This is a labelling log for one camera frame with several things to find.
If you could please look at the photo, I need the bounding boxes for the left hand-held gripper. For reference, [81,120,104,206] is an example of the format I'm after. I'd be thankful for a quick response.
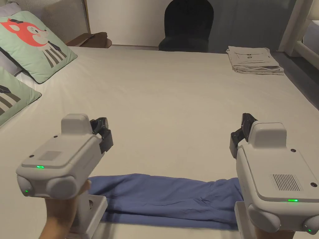
[15,114,114,234]

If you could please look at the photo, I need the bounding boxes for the person's left hand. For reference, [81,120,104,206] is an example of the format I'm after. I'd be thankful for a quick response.
[40,179,92,239]

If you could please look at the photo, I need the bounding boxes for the brown bedside table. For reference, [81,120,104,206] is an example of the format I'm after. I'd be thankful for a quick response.
[66,32,112,49]

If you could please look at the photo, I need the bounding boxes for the green cushion with striped print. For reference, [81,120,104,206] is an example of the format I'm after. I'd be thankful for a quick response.
[0,67,42,127]

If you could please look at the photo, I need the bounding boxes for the padded beige headboard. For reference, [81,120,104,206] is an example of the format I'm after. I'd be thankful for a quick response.
[7,0,91,47]

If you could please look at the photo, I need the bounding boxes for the folded beige garment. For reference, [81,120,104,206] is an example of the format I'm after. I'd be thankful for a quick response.
[225,46,285,75]

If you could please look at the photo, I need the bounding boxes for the dark green chair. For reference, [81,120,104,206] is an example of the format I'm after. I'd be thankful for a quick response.
[158,0,216,52]

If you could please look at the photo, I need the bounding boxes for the grey pillow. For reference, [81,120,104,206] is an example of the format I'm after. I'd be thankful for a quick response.
[0,0,23,18]

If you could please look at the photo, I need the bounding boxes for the bed with beige sheet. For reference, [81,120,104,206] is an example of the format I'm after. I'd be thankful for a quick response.
[0,46,319,239]

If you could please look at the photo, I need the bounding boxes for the blue garment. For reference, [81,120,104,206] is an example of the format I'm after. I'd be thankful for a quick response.
[87,173,246,231]

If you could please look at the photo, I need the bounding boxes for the white bed frame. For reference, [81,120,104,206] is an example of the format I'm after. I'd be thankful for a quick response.
[279,0,319,58]

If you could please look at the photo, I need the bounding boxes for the person's right hand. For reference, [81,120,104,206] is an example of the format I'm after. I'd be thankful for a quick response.
[256,230,296,239]

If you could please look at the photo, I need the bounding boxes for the green cushion with fox print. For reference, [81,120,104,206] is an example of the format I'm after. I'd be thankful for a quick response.
[0,12,78,84]

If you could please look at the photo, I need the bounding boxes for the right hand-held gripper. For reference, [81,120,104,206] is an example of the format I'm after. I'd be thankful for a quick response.
[230,113,319,235]

